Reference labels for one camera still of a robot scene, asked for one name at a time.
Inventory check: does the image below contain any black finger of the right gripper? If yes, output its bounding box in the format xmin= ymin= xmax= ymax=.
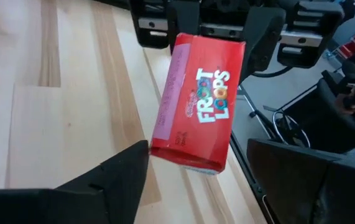
xmin=166 ymin=0 xmax=201 ymax=55
xmin=241 ymin=6 xmax=287 ymax=83

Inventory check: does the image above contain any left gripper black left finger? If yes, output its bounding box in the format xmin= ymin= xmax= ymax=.
xmin=0 ymin=139 xmax=150 ymax=224

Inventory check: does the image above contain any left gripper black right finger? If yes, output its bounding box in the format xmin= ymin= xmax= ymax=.
xmin=247 ymin=138 xmax=355 ymax=224

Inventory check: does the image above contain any red Froot Loops cereal box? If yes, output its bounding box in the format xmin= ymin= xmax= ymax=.
xmin=150 ymin=32 xmax=246 ymax=175

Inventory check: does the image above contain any black office chair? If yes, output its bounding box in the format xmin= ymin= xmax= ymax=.
xmin=284 ymin=77 xmax=355 ymax=155

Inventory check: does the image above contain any person's hand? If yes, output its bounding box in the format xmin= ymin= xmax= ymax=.
xmin=334 ymin=93 xmax=355 ymax=114

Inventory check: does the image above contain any black metal table frame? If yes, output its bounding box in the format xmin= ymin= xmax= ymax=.
xmin=229 ymin=85 xmax=277 ymax=224

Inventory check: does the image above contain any black teleoperation handle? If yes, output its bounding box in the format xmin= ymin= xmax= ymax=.
xmin=321 ymin=51 xmax=355 ymax=110

